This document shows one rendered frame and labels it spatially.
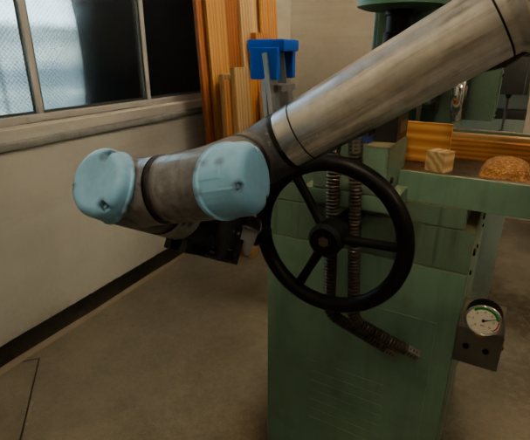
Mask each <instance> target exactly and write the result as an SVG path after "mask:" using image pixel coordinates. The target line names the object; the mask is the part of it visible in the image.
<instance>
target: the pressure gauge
mask: <svg viewBox="0 0 530 440"><path fill-rule="evenodd" d="M503 317H504V315H503V311H502V309H501V308H500V306H499V305H498V304H497V303H495V302H493V301H491V300H489V299H475V300H473V301H472V302H471V303H470V304H469V305H468V307H467V309H466V312H465V324H466V325H467V327H468V328H469V329H470V330H471V331H472V332H474V333H475V335H476V336H477V337H479V338H484V337H485V336H493V335H495V334H497V333H499V332H500V330H501V329H502V327H503ZM482 320H491V321H485V322H482Z"/></svg>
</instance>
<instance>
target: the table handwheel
mask: <svg viewBox="0 0 530 440"><path fill-rule="evenodd" d="M317 171H330V172H335V173H340V174H343V175H347V176H350V177H352V178H354V179H355V180H357V181H358V182H361V183H362V184H364V185H365V186H366V187H368V188H369V189H370V190H371V191H373V192H374V193H375V194H376V195H377V197H378V198H379V199H380V200H381V201H382V203H383V204H384V206H385V208H386V209H387V211H388V213H389V215H390V217H391V219H392V222H393V224H394V227H395V231H396V242H390V241H383V240H376V239H370V238H365V237H356V236H351V235H349V233H348V232H349V231H350V226H349V222H348V220H349V219H348V217H349V215H348V213H349V212H348V210H349V208H346V209H345V210H343V211H342V212H341V213H340V214H339V215H338V216H337V217H336V218H334V217H328V218H325V217H323V215H322V213H321V211H320V209H319V207H318V205H317V204H316V202H315V201H314V199H313V197H312V195H311V193H310V191H309V189H308V187H307V186H306V183H305V181H304V179H303V177H302V176H303V175H305V174H308V173H312V172H317ZM292 180H293V181H294V183H295V185H296V187H297V188H298V190H299V192H300V194H301V195H302V197H303V199H304V201H305V203H306V206H307V208H308V209H309V211H310V213H311V215H312V217H313V220H314V221H315V223H316V225H315V226H314V227H313V228H312V229H311V230H310V232H309V236H308V240H309V244H310V246H311V248H312V249H313V250H314V252H313V254H312V256H311V257H310V258H309V260H308V261H307V263H306V265H305V267H304V268H303V270H302V271H301V273H300V274H299V276H298V277H297V278H295V277H294V276H293V275H292V274H291V273H290V272H289V270H288V269H287V268H286V266H285V265H284V263H283V262H282V260H281V259H280V257H279V254H278V253H277V251H276V248H275V245H274V242H273V240H272V234H270V235H269V236H268V238H267V239H266V240H265V241H264V242H263V243H261V244H259V247H260V250H261V252H262V255H263V257H264V259H265V262H266V263H267V265H268V266H269V268H270V270H271V271H272V273H273V275H274V276H275V277H276V278H277V280H278V281H279V282H280V283H281V284H282V285H283V286H284V287H285V288H286V289H287V290H288V291H289V292H291V293H292V294H293V295H295V296H296V297H297V298H299V299H301V300H303V301H304V302H306V303H307V304H309V305H311V306H315V307H318V308H320V309H323V310H326V311H330V312H335V313H358V312H362V311H366V310H368V309H371V308H374V307H376V306H379V305H380V304H382V303H384V302H385V301H387V300H388V299H390V298H391V297H392V296H393V295H395V294H396V293H397V291H398V290H399V289H400V288H401V287H402V285H403V283H404V282H405V280H406V278H407V277H408V276H409V273H410V270H411V267H412V265H413V261H414V256H415V248H416V243H415V232H414V227H413V223H412V220H411V217H410V214H409V211H408V209H407V207H406V205H405V203H404V201H403V200H402V198H401V197H400V195H399V194H398V192H397V191H396V189H395V188H394V187H393V186H392V185H391V184H390V183H389V182H388V181H387V180H386V179H385V178H384V177H383V176H382V175H380V174H379V173H378V172H376V171H375V170H374V169H372V168H371V167H369V166H367V165H366V164H364V163H362V162H358V161H357V160H354V159H351V158H348V157H345V156H341V155H323V156H322V157H320V158H318V159H316V160H314V161H312V162H309V163H308V164H306V165H305V166H303V167H302V168H299V169H297V170H295V171H294V172H292V173H291V174H289V175H286V176H284V177H282V178H280V179H279V180H277V181H276V182H273V183H272V184H270V192H269V196H268V198H267V199H266V204H265V207H264V208H263V209H262V210H261V211H260V212H259V213H258V214H257V216H256V217H257V218H259V219H260V220H261V221H262V228H263V227H265V226H270V227H271V218H272V209H273V205H274V204H275V201H276V199H277V197H278V196H279V193H280V192H281V191H282V189H283V188H284V187H285V186H286V185H287V184H288V183H289V182H291V181H292ZM345 245H352V246H358V247H365V248H371V249H377V250H381V251H390V252H395V253H396V258H395V262H394V264H393V266H392V269H391V271H390V273H389V275H388V276H387V277H386V278H385V279H384V280H383V281H382V282H381V284H379V285H378V286H377V287H376V288H375V289H373V290H371V291H370V292H366V293H364V294H362V295H359V296H354V297H335V296H330V295H326V294H323V293H321V292H317V291H315V290H313V289H311V288H310V287H308V286H306V285H304V284H305V282H306V280H307V278H308V276H309V275H310V273H311V272H312V270H313V268H314V267H315V266H316V265H317V263H318V262H319V261H320V259H321V257H326V258H329V257H332V256H334V255H336V254H337V253H338V252H339V251H340V250H341V249H342V248H343V247H344V246H345Z"/></svg>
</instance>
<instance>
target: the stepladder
mask: <svg viewBox="0 0 530 440"><path fill-rule="evenodd" d="M298 50H299V40H296V39H283V38H280V39H249V40H248V51H249V52H251V79H261V87H262V98H263V109H264V117H266V116H268V115H269V114H271V113H273V112H275V111H277V110H278V109H280V108H281V107H283V106H284V105H286V104H287V103H289V102H291V101H292V100H293V94H292V90H294V89H295V83H291V79H290V78H295V52H297V51H298Z"/></svg>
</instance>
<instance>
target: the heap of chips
mask: <svg viewBox="0 0 530 440"><path fill-rule="evenodd" d="M478 177H483V178H490V179H498V180H505V181H512V182H526V183H530V165H529V164H528V162H526V161H524V160H522V159H520V158H516V157H512V156H495V157H493V158H491V159H488V160H487V161H486V162H484V163H483V166H482V168H481V170H480V172H479V174H478Z"/></svg>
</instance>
